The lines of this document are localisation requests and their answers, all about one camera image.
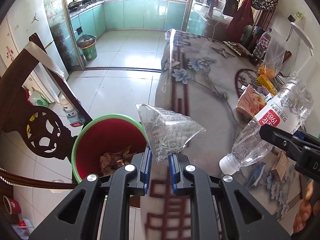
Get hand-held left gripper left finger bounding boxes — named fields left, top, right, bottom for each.
left=29, top=146, right=153, bottom=240

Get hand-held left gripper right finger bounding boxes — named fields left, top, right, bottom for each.
left=168, top=154, right=292, bottom=240

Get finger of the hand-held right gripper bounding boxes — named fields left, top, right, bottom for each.
left=294, top=129, right=320, bottom=147
left=259, top=124, right=304, bottom=160

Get clear plastic water bottle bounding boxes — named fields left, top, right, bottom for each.
left=219, top=77, right=314, bottom=174

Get red bin with green rim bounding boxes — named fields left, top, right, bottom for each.
left=71, top=114, right=148, bottom=184

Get clear plastic wrapper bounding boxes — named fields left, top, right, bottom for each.
left=136, top=103, right=207, bottom=163

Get black shoulder bag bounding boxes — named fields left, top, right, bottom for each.
left=222, top=0, right=242, bottom=17

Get person's right hand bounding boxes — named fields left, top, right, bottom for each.
left=292, top=180, right=315, bottom=233

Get small brown box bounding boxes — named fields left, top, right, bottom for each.
left=271, top=151, right=290, bottom=181

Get brown crumpled paper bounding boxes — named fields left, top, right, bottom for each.
left=100, top=145, right=137, bottom=175

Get pink snack box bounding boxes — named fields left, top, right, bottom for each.
left=236, top=84, right=269, bottom=118

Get yellow drink carton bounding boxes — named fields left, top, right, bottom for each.
left=257, top=74, right=279, bottom=96

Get red white carton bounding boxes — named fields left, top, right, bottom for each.
left=11, top=219, right=34, bottom=236

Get zip bag of orange snacks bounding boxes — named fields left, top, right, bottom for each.
left=257, top=41, right=288, bottom=78

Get red mug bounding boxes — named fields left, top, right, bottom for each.
left=2, top=195, right=22, bottom=215

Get white blue floor jar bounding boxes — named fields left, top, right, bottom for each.
left=65, top=111, right=84, bottom=129

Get purple label drink bottle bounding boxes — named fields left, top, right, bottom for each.
left=252, top=28, right=273, bottom=64

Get dark snack packet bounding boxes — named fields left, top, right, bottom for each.
left=223, top=41, right=252, bottom=57

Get white desk lamp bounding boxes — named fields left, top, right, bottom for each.
left=290, top=21, right=314, bottom=58

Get green detergent bottle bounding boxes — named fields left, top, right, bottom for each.
left=27, top=87, right=49, bottom=107

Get dark red hanging garment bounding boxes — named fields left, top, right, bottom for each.
left=226, top=0, right=254, bottom=41

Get carved wooden chair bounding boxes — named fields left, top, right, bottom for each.
left=0, top=32, right=93, bottom=189

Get white cloth strip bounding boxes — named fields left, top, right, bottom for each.
left=24, top=41, right=69, bottom=81

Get green kitchen waste bin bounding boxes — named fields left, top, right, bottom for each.
left=77, top=34, right=98, bottom=61

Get white refrigerator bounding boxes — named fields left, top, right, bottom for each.
left=0, top=0, right=70, bottom=81

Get teal lower kitchen cabinets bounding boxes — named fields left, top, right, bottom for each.
left=70, top=0, right=187, bottom=40

